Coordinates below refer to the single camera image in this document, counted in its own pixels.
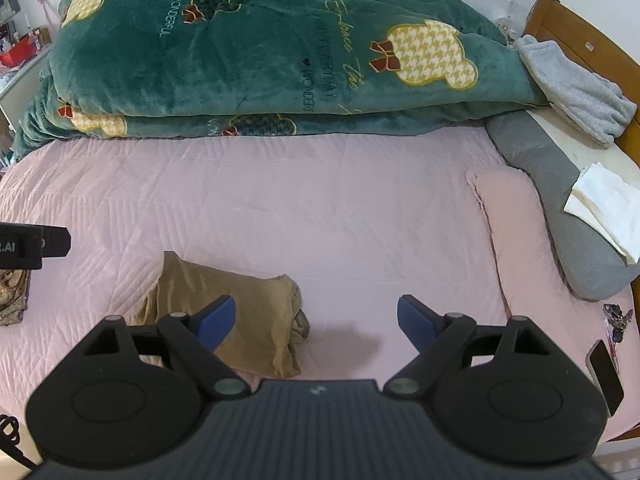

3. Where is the red box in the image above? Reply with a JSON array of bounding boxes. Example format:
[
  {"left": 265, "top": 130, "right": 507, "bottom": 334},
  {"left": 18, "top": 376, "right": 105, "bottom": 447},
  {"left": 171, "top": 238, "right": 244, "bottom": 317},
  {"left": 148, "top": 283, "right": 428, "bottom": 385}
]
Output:
[{"left": 0, "top": 41, "right": 42, "bottom": 69}]

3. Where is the wooden headboard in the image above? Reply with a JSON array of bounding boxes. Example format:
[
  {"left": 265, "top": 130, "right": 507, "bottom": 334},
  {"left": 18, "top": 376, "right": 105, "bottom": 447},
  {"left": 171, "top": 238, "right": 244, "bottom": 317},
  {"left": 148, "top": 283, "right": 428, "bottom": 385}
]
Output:
[{"left": 522, "top": 0, "right": 640, "bottom": 171}]

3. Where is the pink pillow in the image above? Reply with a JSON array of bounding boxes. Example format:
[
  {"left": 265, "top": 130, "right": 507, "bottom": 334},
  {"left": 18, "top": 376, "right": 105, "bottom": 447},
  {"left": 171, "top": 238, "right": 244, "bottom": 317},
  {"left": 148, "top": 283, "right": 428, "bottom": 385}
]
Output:
[{"left": 465, "top": 169, "right": 577, "bottom": 322}]

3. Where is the khaki garment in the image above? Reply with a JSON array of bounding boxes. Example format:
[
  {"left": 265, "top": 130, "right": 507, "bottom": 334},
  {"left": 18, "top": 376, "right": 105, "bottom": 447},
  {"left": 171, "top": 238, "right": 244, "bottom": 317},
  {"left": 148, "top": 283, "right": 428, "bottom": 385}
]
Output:
[{"left": 125, "top": 251, "right": 311, "bottom": 379}]

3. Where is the white side table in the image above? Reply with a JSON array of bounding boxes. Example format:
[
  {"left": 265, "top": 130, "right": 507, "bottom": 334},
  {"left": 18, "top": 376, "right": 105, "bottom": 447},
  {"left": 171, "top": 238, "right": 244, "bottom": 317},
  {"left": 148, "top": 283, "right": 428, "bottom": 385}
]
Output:
[{"left": 0, "top": 45, "right": 56, "bottom": 111}]

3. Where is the grey folded towel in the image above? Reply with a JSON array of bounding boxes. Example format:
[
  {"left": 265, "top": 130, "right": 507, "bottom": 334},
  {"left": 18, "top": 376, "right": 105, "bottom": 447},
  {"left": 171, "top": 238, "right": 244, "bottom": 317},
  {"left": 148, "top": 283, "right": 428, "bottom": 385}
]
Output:
[{"left": 515, "top": 35, "right": 639, "bottom": 149}]

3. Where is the green printed plush blanket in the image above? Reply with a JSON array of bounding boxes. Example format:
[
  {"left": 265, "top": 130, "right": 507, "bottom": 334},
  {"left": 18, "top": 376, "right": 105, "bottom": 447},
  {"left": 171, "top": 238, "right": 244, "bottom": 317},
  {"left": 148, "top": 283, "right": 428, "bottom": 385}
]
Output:
[{"left": 10, "top": 0, "right": 551, "bottom": 162}]

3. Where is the bunch of keys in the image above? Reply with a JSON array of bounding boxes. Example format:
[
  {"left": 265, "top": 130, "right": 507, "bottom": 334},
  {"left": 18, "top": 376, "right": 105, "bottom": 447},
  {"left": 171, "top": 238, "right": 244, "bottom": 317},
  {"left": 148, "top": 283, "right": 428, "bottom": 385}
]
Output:
[{"left": 602, "top": 302, "right": 636, "bottom": 346}]

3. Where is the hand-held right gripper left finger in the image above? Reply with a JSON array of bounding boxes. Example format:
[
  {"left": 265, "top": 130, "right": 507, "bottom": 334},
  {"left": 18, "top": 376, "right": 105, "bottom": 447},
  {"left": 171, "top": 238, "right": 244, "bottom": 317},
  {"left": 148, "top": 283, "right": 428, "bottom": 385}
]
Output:
[{"left": 82, "top": 295, "right": 248, "bottom": 401}]

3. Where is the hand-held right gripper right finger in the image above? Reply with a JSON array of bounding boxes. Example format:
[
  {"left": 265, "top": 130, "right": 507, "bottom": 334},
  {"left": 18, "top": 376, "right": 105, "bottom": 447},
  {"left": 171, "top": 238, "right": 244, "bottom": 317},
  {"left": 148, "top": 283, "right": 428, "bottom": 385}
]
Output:
[{"left": 382, "top": 295, "right": 552, "bottom": 401}]

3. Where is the white wall plug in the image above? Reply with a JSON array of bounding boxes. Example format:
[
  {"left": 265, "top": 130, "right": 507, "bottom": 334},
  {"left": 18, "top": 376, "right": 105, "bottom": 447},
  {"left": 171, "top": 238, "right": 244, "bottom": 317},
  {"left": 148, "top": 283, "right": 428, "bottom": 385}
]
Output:
[{"left": 494, "top": 18, "right": 519, "bottom": 44}]

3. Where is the black cable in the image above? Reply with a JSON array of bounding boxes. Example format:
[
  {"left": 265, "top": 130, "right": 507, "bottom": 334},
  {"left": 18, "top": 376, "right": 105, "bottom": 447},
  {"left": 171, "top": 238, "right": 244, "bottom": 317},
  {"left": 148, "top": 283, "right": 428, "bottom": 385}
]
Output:
[{"left": 0, "top": 414, "right": 36, "bottom": 473}]

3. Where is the black smartphone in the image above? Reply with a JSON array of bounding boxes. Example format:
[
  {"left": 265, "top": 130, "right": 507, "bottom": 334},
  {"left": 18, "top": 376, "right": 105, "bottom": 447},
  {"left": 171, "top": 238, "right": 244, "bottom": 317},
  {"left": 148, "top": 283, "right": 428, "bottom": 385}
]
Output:
[{"left": 586, "top": 340, "right": 626, "bottom": 417}]

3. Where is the white folded cloth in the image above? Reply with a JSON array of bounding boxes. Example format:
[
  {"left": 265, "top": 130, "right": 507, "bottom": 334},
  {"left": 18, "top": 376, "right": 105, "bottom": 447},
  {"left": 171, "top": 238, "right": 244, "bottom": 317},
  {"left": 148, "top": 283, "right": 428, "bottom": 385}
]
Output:
[{"left": 564, "top": 162, "right": 640, "bottom": 266}]

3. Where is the grey long pillow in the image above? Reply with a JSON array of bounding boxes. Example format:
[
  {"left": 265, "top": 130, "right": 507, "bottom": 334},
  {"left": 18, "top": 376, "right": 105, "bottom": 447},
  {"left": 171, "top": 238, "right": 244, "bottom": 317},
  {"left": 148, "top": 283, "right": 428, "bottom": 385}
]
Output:
[{"left": 486, "top": 112, "right": 640, "bottom": 302}]

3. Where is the gold patterned cloth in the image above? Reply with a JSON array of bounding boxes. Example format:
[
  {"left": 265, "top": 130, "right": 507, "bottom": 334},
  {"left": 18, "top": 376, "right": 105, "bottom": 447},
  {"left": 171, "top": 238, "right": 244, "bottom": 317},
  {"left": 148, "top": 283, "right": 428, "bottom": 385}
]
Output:
[{"left": 0, "top": 269, "right": 32, "bottom": 327}]

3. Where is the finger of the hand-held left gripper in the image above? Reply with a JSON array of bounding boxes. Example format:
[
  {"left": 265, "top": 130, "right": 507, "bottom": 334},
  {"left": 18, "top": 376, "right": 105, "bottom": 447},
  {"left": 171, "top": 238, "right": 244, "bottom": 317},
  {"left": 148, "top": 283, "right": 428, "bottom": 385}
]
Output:
[{"left": 42, "top": 228, "right": 72, "bottom": 260}]

